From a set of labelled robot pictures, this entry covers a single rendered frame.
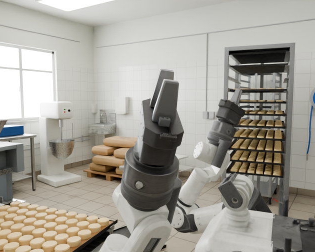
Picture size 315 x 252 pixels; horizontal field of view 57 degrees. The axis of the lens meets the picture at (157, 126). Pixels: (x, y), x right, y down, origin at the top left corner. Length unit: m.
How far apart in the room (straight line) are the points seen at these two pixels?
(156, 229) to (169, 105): 0.21
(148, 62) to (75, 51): 1.58
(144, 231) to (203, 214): 0.60
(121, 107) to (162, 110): 5.63
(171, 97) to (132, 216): 0.21
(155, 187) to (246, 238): 0.35
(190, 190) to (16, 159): 1.07
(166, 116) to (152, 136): 0.04
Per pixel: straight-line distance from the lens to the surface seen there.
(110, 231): 1.29
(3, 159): 1.87
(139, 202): 0.47
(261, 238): 0.75
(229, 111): 1.05
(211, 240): 0.72
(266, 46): 2.28
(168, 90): 0.39
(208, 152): 1.04
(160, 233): 0.51
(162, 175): 0.44
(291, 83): 2.25
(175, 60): 5.49
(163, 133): 0.38
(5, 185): 1.95
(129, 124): 6.08
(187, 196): 1.11
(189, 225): 1.10
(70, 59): 6.32
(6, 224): 1.40
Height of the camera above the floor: 1.43
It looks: 5 degrees down
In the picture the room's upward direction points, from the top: straight up
